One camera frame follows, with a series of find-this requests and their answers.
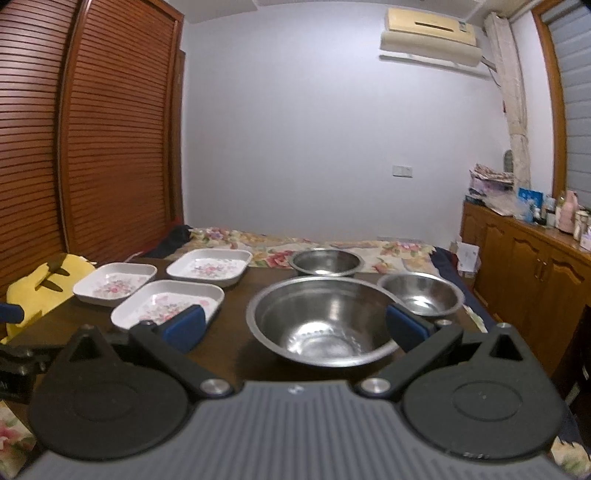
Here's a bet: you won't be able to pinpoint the wooden louvered wardrobe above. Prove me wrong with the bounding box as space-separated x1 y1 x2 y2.
1 1 183 286

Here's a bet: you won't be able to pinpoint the white wall switch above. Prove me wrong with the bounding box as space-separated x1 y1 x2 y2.
392 165 413 178

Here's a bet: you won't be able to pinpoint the cream curtain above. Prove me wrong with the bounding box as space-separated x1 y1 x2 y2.
484 13 531 191

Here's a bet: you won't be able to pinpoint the floral bed quilt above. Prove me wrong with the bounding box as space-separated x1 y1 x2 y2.
165 227 495 331

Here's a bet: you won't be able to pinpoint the wall air conditioner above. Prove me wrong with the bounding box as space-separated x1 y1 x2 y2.
380 7 497 71

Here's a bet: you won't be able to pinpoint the floral white square plate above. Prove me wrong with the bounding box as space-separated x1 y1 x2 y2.
166 248 252 288
110 280 225 330
73 262 157 307

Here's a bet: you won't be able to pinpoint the stack of folded fabrics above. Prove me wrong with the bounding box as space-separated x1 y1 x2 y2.
468 164 514 203

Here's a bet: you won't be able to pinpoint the large stainless steel bowl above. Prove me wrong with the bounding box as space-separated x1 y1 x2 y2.
245 276 399 368

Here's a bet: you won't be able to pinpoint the yellow plush toy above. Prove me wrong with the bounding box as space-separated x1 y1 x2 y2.
1 253 95 344

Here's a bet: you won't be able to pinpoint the pink thermos bottle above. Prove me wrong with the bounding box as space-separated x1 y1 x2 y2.
557 190 579 235

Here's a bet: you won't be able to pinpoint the medium stainless steel bowl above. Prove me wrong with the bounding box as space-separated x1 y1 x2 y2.
378 272 465 319

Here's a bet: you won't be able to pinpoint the grey window blind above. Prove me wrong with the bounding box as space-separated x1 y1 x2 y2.
540 1 590 209

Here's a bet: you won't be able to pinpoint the small stainless steel bowl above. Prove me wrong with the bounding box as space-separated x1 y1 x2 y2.
288 248 365 277

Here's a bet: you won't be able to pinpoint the wooden sideboard cabinet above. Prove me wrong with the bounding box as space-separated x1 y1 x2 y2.
460 201 590 376

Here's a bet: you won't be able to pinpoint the blue white box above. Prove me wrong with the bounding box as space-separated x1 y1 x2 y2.
517 187 544 223

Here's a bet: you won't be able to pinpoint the dark clothes on bed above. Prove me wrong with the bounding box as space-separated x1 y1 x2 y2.
138 225 191 259

